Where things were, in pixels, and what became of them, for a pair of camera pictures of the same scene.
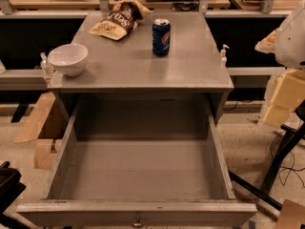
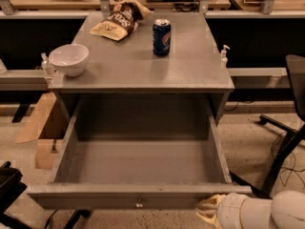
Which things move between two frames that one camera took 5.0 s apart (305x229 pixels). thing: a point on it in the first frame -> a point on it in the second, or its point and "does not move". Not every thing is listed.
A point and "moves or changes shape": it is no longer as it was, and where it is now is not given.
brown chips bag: (122, 18) does not move
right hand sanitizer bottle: (223, 60) does not move
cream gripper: (292, 40) -> (229, 210)
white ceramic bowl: (69, 59) does not move
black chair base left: (10, 189) does not move
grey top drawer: (140, 160) moves or changes shape
